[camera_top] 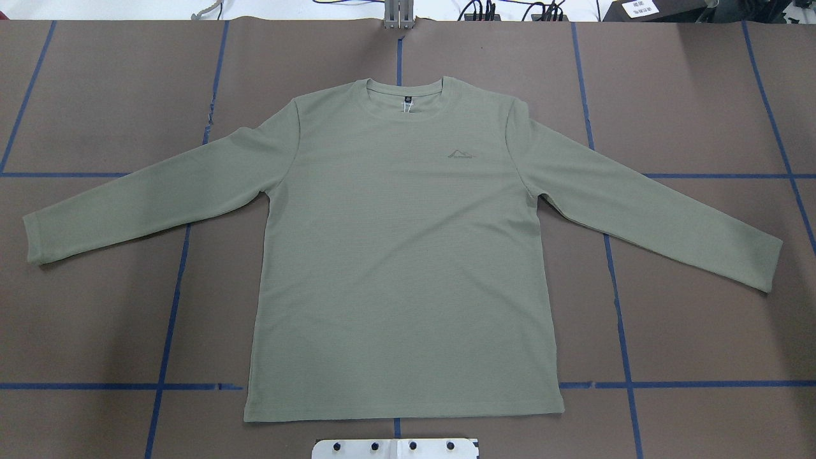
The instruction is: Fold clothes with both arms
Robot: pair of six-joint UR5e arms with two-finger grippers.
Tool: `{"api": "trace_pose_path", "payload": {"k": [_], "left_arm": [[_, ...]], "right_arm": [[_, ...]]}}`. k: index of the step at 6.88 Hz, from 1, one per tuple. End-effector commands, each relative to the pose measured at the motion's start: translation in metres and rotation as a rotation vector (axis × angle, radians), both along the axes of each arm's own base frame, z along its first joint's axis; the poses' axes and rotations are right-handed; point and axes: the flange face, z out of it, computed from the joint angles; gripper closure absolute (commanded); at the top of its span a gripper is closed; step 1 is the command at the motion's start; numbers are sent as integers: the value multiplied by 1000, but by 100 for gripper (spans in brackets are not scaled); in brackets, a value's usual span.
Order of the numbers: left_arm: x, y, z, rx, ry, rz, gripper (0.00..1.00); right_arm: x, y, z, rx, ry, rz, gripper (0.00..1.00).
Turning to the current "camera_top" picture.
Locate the olive green long-sleeve shirt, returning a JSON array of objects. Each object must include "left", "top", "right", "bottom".
[{"left": 22, "top": 76, "right": 783, "bottom": 423}]

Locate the aluminium frame post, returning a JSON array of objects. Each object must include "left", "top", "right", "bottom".
[{"left": 382, "top": 0, "right": 416, "bottom": 30}]

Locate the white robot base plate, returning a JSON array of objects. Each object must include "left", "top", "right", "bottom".
[{"left": 311, "top": 437, "right": 480, "bottom": 458}]

